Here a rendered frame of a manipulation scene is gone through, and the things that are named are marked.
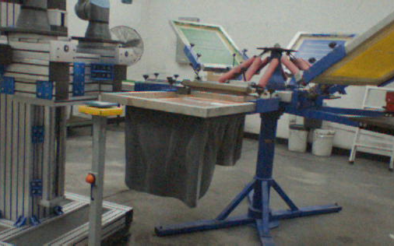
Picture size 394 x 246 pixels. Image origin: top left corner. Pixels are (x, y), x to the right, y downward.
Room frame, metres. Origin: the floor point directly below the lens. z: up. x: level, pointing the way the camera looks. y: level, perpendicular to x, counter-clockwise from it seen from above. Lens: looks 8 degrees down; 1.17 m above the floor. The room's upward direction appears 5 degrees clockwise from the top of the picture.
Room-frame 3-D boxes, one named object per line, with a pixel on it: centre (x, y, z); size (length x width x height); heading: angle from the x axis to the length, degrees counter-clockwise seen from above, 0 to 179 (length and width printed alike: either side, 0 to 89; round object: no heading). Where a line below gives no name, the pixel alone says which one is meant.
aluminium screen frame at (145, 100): (2.14, 0.01, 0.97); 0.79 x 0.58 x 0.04; 149
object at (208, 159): (1.98, -0.14, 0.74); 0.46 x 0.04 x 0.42; 149
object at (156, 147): (1.89, 0.16, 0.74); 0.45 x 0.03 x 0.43; 59
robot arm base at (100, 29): (2.42, 0.60, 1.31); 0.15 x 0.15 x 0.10
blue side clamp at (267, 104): (2.20, -0.35, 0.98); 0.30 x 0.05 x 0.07; 149
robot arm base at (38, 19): (1.96, 0.79, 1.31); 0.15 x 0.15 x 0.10
